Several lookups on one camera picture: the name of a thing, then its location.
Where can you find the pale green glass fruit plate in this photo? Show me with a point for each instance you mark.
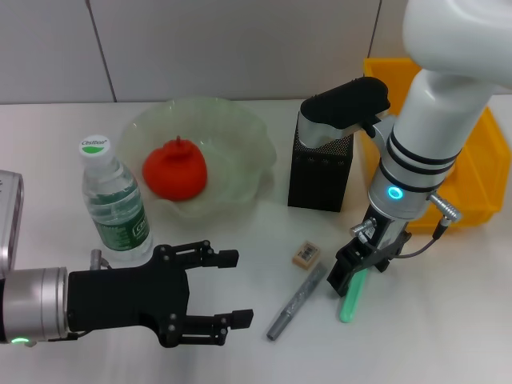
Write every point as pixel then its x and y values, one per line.
pixel 240 152

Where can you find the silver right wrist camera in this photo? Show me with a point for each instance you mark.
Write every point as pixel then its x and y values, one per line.
pixel 344 108

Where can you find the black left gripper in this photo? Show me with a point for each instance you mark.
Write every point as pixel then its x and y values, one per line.
pixel 128 298

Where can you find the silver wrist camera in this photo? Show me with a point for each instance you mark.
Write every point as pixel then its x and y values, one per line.
pixel 344 108
pixel 10 220

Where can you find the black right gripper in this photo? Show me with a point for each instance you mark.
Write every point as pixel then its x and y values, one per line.
pixel 386 240

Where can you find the mint green retractable pen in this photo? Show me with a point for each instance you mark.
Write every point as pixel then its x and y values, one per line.
pixel 350 304

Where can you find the yellow plastic bin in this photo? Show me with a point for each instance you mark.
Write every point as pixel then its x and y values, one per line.
pixel 480 180

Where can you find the beige eraser with barcode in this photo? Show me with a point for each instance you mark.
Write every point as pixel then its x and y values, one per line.
pixel 306 253

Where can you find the grey marker pen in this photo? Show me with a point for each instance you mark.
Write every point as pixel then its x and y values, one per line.
pixel 298 300

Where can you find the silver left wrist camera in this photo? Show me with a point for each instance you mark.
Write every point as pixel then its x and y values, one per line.
pixel 10 220

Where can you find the clear water bottle green label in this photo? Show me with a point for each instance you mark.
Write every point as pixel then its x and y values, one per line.
pixel 116 208

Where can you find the black mesh pen holder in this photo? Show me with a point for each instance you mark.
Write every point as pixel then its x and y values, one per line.
pixel 320 180

